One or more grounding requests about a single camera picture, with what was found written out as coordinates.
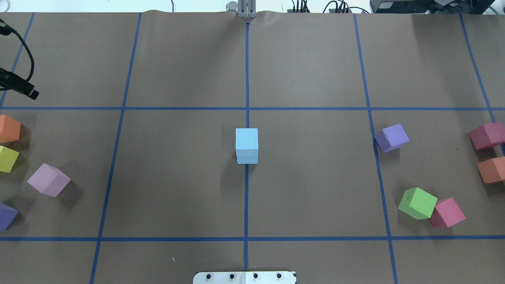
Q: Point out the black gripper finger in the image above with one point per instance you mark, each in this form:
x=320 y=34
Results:
x=11 y=81

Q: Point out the light blue block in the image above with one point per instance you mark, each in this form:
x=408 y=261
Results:
x=246 y=140
x=247 y=156

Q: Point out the orange block left side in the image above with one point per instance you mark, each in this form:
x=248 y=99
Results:
x=10 y=129

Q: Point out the orange block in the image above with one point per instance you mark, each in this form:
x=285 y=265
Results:
x=10 y=129
x=492 y=170

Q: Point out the yellow block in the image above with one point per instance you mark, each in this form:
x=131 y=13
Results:
x=8 y=158

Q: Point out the light pink block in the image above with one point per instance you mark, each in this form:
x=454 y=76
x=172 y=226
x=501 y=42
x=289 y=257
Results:
x=49 y=180

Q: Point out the dark purple block left side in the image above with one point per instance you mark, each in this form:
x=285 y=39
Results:
x=7 y=216

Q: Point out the metal clamp at table edge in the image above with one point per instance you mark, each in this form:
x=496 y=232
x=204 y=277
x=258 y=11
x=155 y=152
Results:
x=245 y=9

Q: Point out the purple block right side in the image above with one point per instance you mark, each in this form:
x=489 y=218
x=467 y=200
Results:
x=391 y=138

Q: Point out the pink block beside green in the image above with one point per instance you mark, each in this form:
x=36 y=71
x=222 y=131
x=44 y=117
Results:
x=446 y=213

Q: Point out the dark pink block far right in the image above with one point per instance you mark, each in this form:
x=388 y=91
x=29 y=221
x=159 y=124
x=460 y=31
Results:
x=487 y=136

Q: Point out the orange block right side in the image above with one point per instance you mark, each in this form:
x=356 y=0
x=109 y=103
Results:
x=492 y=170

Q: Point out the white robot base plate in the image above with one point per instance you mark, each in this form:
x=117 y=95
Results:
x=246 y=277

